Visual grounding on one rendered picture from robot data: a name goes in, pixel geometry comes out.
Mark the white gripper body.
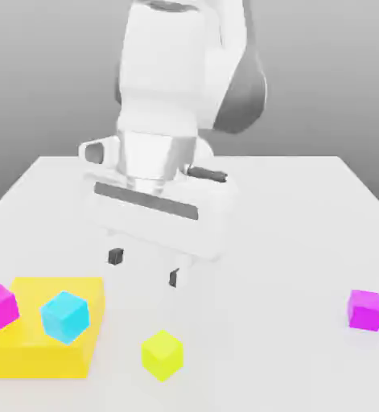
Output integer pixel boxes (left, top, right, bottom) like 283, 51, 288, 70
83, 171, 241, 262

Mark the small cyan cube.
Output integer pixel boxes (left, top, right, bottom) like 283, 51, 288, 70
39, 290, 91, 346

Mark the small yellow cube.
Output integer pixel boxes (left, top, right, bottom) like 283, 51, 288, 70
141, 328, 184, 383

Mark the small purple cube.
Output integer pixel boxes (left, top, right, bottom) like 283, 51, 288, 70
347, 288, 379, 333

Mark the large yellow box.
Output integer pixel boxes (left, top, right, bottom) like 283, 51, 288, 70
0, 276, 107, 380

